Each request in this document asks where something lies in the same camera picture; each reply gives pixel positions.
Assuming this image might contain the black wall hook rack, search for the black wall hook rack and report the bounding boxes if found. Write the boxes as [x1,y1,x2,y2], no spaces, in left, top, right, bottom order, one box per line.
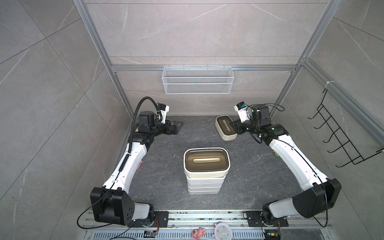
[308,90,384,168]

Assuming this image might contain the cream tissue box brown lid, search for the cream tissue box brown lid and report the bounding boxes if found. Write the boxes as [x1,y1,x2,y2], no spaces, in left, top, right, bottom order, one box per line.
[215,115,238,141]

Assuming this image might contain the white wire mesh basket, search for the white wire mesh basket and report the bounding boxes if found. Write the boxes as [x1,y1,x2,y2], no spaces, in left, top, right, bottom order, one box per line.
[162,67,234,95]

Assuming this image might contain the white tissue box wooden lid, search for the white tissue box wooden lid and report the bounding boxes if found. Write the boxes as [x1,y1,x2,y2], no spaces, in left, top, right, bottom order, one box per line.
[188,188,220,192]

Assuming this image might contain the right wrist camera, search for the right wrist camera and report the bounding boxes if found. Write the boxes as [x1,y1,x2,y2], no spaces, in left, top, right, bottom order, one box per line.
[234,102,250,123]

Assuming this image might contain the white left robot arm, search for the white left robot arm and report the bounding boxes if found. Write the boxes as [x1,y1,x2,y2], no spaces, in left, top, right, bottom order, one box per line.
[90,104,183,227]

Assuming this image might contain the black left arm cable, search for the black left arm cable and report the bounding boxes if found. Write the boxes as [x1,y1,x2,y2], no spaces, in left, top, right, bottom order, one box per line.
[128,96,160,154]

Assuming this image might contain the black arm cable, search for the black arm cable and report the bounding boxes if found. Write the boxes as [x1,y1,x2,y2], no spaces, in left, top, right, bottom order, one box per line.
[128,96,160,154]
[245,102,286,113]

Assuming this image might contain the lilac alarm clock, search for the lilac alarm clock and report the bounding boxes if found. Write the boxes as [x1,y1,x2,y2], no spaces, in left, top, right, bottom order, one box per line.
[214,222,233,240]

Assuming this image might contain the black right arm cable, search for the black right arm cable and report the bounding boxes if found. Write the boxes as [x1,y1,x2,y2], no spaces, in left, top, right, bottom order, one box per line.
[245,102,286,113]

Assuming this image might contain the cream tissue box dark lid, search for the cream tissue box dark lid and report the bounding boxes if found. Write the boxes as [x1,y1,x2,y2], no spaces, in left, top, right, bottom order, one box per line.
[183,147,231,179]

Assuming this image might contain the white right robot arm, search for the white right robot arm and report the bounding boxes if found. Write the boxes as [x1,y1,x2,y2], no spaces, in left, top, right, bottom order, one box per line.
[231,102,342,226]

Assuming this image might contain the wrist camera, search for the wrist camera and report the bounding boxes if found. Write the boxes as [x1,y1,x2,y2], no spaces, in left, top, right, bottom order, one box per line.
[234,102,250,123]
[157,103,170,124]

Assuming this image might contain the white tissue box grey top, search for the white tissue box grey top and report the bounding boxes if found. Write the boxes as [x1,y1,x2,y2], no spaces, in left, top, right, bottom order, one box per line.
[188,184,222,189]

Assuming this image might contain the pink bear figurine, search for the pink bear figurine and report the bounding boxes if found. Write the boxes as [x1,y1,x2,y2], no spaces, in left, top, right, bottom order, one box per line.
[192,228,206,240]

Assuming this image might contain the white tissue box grey lid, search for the white tissue box grey lid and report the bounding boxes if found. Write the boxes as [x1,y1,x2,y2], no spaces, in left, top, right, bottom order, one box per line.
[187,177,226,186]

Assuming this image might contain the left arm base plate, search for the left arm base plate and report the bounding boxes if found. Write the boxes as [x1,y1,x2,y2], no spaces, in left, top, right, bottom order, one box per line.
[128,211,170,228]

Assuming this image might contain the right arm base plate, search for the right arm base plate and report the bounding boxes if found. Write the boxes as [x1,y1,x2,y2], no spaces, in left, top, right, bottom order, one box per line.
[243,211,289,227]

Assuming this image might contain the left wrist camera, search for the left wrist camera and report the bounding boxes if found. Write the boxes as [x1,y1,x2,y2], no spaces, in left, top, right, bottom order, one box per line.
[157,103,170,124]

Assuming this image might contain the small electronics board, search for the small electronics board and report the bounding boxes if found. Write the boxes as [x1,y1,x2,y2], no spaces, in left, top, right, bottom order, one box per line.
[264,231,281,240]

